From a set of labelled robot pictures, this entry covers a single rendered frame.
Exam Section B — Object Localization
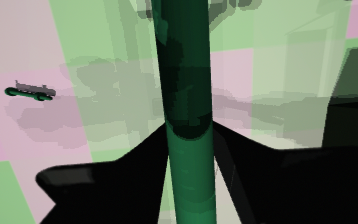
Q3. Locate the dark green bolt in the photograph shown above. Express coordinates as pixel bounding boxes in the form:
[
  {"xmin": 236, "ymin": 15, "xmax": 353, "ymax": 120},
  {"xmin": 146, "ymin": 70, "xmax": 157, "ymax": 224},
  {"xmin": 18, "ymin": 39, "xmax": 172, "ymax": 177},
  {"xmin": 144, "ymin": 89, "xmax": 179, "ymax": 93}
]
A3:
[{"xmin": 5, "ymin": 87, "xmax": 53, "ymax": 101}]

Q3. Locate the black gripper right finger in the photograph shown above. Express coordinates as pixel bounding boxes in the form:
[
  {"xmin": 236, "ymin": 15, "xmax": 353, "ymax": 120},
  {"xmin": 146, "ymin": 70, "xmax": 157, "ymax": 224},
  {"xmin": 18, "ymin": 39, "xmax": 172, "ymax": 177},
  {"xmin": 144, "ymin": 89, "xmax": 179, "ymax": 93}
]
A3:
[{"xmin": 213, "ymin": 121, "xmax": 358, "ymax": 224}]

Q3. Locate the dark green pipe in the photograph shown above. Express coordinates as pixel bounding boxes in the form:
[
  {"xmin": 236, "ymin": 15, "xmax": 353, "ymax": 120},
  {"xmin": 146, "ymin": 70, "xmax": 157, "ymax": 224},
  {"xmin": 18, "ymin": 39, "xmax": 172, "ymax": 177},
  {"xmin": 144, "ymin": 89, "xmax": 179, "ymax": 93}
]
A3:
[{"xmin": 151, "ymin": 0, "xmax": 217, "ymax": 224}]

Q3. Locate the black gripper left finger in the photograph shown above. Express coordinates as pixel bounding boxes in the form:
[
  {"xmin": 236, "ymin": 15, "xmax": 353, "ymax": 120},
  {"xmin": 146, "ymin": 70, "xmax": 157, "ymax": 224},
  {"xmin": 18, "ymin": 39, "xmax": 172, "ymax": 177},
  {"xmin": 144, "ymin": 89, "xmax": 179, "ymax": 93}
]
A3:
[{"xmin": 35, "ymin": 123, "xmax": 169, "ymax": 224}]

